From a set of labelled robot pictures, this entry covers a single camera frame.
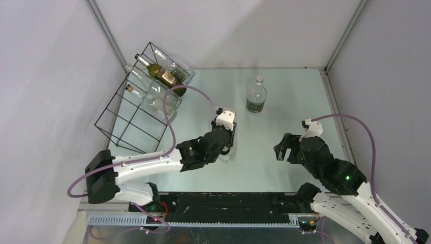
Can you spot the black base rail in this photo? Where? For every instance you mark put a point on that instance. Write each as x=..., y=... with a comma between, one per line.
x=234, y=207

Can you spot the black wire wine rack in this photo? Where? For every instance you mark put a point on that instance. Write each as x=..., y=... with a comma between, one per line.
x=128, y=128

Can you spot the green wine bottle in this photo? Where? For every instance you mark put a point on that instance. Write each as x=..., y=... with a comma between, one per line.
x=158, y=72

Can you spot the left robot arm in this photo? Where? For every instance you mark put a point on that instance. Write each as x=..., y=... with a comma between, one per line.
x=114, y=175

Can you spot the tall empty clear bottle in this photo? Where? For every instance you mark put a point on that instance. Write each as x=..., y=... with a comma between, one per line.
x=151, y=86

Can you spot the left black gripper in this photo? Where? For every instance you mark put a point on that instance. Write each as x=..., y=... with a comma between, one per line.
x=229, y=142

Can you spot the white toothed cable duct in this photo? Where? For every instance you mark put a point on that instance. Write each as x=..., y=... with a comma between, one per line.
x=145, y=221

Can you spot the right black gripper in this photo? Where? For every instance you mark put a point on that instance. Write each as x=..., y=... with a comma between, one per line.
x=286, y=142

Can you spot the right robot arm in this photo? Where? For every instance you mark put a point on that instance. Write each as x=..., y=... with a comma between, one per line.
x=374, y=222

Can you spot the clear bottle white cap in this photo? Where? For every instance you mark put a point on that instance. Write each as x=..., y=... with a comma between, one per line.
x=256, y=95

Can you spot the clear bottle copper cap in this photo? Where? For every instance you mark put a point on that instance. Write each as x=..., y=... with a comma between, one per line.
x=230, y=156

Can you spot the clear bottle dark green label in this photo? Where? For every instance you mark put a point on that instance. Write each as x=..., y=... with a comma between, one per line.
x=176, y=66

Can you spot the clear bottle black cap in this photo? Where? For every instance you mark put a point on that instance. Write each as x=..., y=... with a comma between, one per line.
x=153, y=105

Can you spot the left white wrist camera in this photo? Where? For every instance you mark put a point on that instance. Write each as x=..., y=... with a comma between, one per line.
x=226, y=117

